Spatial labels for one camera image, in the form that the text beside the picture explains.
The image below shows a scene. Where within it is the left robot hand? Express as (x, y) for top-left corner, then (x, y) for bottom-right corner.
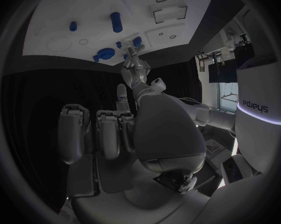
(120, 44), (152, 90)

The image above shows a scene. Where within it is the white cable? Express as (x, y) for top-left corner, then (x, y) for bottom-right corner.
(177, 96), (222, 110)

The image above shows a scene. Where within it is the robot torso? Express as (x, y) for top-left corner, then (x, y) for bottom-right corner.
(234, 57), (281, 174)

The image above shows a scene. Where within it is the blue gear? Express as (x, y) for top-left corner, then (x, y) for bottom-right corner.
(97, 47), (116, 61)

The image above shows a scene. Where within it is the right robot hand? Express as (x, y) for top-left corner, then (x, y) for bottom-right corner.
(57, 83), (212, 224)

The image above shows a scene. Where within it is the blue cylinder peg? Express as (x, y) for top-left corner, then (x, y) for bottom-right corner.
(110, 12), (123, 33)

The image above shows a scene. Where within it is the white task board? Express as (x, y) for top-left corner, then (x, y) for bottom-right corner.
(21, 0), (218, 67)

